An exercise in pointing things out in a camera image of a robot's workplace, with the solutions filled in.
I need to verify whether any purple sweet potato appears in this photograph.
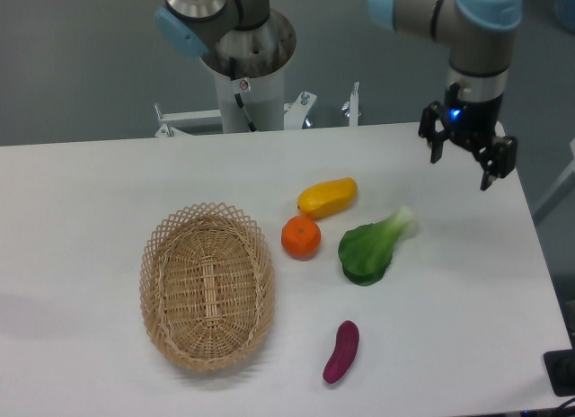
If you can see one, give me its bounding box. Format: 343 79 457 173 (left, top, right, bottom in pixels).
323 320 360 384

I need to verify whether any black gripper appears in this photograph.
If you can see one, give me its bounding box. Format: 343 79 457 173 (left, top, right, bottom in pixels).
418 82 518 191

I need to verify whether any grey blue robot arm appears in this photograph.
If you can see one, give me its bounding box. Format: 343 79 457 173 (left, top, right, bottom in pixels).
155 0 523 189

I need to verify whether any white frame at right edge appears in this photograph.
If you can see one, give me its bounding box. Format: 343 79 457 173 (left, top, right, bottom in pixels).
531 139 575 226

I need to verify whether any green bok choy vegetable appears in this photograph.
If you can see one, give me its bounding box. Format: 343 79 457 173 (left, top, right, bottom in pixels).
338 206 417 287

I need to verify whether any orange tangerine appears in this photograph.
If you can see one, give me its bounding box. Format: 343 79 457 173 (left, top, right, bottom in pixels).
281 216 322 260

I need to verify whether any black device at table edge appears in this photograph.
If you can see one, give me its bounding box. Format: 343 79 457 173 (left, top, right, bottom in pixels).
544 349 574 397

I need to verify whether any black cable on pedestal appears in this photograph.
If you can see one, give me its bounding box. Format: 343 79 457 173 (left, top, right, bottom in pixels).
229 56 259 133

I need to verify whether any yellow mango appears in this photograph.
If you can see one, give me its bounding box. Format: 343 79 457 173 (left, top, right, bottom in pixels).
296 177 358 219

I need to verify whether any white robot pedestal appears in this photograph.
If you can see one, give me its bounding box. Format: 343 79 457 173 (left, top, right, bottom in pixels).
153 8 364 138

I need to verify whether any woven wicker basket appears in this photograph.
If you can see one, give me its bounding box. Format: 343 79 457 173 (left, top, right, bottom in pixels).
139 202 275 372

